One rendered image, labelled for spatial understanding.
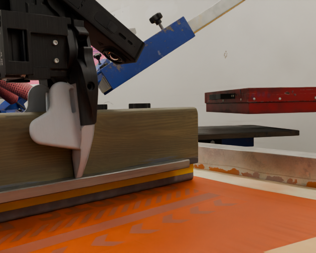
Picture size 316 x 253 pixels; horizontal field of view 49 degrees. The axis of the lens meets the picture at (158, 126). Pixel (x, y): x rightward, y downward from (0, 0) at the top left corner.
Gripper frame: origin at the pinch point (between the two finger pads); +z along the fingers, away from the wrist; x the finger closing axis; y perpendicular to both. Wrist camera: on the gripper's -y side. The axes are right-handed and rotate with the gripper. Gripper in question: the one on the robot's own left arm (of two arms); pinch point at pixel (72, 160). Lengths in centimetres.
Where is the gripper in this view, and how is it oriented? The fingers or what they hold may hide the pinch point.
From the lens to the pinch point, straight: 37.7
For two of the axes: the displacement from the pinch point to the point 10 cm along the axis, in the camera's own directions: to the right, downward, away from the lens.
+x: 6.6, 0.3, -7.5
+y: -7.5, 0.9, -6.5
